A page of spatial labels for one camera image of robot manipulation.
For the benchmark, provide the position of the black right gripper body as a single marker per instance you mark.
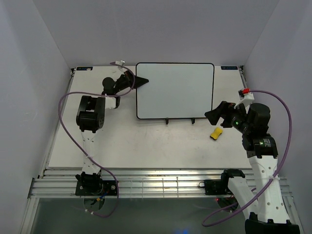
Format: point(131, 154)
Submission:
point(234, 117)

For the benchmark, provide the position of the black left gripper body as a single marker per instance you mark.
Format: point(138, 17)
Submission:
point(125, 83)

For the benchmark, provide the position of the yellow whiteboard eraser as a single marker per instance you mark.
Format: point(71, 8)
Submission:
point(216, 133)

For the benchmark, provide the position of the black framed whiteboard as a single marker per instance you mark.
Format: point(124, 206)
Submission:
point(174, 90)

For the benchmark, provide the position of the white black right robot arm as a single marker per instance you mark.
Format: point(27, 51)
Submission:
point(265, 212)

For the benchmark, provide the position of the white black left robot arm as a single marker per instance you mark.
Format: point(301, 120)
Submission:
point(90, 119)

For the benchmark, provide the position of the blue corner label left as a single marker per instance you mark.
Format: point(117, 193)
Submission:
point(84, 68)

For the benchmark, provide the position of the blue corner label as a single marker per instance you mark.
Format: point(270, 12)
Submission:
point(229, 68)
point(84, 68)

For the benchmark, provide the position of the blue corner label right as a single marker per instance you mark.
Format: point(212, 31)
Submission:
point(229, 68)

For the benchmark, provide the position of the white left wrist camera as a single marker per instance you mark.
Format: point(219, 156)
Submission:
point(119, 62)

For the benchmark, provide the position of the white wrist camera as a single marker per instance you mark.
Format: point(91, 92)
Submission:
point(119, 62)
point(246, 98)

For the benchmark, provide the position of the white wire whiteboard stand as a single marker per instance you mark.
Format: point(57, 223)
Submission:
point(191, 120)

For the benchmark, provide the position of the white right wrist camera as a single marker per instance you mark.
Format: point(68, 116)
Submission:
point(246, 98)

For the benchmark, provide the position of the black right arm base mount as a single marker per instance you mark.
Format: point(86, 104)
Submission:
point(214, 187)

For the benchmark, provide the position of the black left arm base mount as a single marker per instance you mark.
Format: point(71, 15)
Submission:
point(93, 184)

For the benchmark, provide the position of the aluminium table frame rail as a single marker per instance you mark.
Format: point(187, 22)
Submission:
point(153, 164)

